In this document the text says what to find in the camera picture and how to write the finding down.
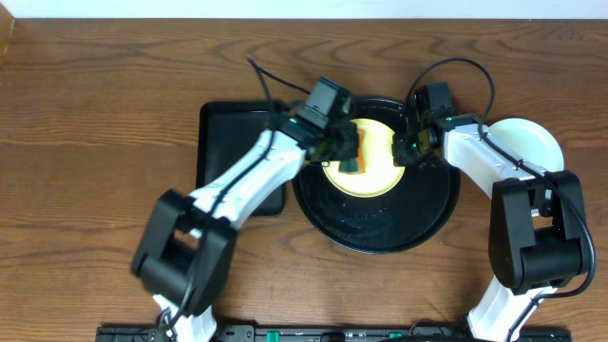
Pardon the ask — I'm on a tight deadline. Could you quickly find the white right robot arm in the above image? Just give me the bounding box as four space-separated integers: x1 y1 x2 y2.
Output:
391 115 597 341

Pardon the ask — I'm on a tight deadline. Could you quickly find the yellow plate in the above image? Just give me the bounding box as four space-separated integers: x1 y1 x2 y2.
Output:
323 119 405 198

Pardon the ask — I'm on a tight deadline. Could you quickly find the green and orange sponge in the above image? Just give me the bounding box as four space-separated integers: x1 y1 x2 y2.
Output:
338 129 366 175

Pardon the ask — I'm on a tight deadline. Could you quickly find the black round tray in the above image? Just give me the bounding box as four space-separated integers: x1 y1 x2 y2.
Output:
292 98 461 254

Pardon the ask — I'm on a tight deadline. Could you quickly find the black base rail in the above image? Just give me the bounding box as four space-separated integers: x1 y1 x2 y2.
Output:
95 320 574 342

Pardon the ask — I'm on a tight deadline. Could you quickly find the black rectangular tray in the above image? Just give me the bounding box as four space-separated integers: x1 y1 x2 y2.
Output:
195 101 285 217

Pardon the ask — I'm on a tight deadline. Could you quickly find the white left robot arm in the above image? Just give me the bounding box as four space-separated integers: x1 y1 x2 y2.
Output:
131 119 359 341

